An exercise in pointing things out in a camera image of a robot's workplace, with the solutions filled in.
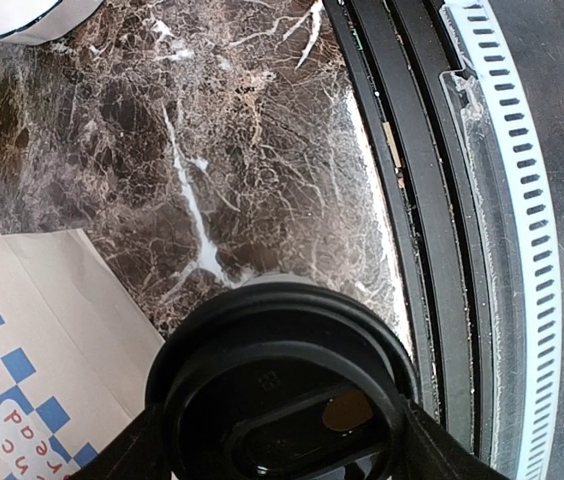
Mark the white scalloped ceramic bowl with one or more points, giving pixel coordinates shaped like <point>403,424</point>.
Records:
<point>34,23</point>

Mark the black front table rail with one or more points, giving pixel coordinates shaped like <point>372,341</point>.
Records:
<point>396,53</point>

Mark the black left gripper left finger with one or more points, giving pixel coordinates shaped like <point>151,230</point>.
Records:
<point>137,453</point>

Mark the checkered blue paper bag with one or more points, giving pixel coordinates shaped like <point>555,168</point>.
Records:
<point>75,353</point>

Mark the grey slotted cable duct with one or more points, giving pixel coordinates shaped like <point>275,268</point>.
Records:
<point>481,45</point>

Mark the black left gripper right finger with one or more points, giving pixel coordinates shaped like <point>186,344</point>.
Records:
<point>430,452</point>

